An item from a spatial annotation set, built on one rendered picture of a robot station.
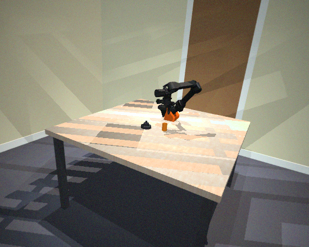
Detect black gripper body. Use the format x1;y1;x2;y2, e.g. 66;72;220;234
158;97;175;110

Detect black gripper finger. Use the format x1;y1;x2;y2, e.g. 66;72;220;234
167;106;174;115
159;109;167;117

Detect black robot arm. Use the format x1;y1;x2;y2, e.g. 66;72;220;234
154;80;202;114

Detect orange cylinder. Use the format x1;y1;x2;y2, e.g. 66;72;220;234
162;122;167;131

